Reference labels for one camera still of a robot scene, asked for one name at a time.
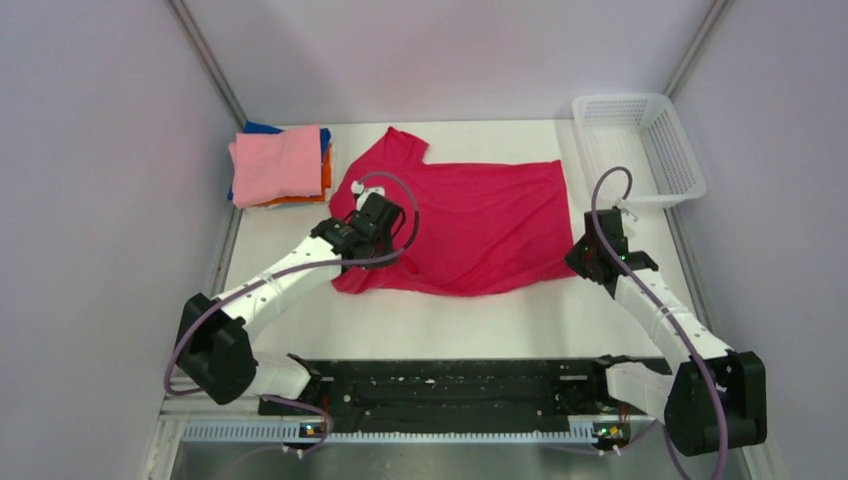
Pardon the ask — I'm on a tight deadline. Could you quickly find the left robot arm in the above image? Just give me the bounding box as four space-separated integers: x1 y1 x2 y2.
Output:
166 188 408 414

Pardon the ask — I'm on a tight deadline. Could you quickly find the pink folded t shirt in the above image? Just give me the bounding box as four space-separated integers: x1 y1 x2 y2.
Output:
229 125 324 209

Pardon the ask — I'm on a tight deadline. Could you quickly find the white plastic basket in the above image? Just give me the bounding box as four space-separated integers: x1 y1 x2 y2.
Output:
572 93 707 208

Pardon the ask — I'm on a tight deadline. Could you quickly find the magenta t shirt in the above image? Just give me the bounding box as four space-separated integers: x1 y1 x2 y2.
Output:
329 127 574 297

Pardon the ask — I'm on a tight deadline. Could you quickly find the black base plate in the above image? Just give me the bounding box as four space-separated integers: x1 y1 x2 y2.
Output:
299 359 640 435

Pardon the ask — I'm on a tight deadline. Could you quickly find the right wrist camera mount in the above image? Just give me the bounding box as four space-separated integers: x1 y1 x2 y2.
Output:
614 198 640 235

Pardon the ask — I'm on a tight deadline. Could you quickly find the blue folded t shirt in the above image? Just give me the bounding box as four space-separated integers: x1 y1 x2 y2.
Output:
227 121 333 202

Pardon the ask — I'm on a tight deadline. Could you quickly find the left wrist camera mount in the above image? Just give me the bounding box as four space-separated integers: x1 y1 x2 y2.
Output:
351 181 385 210

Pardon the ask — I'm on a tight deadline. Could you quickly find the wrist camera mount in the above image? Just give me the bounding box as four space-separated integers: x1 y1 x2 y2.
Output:
614 198 640 235
351 181 385 210

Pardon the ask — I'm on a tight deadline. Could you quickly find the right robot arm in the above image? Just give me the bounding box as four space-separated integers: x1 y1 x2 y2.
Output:
565 208 768 457

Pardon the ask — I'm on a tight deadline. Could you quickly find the aluminium rail frame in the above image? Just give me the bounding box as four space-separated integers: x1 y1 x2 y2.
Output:
162 358 670 446

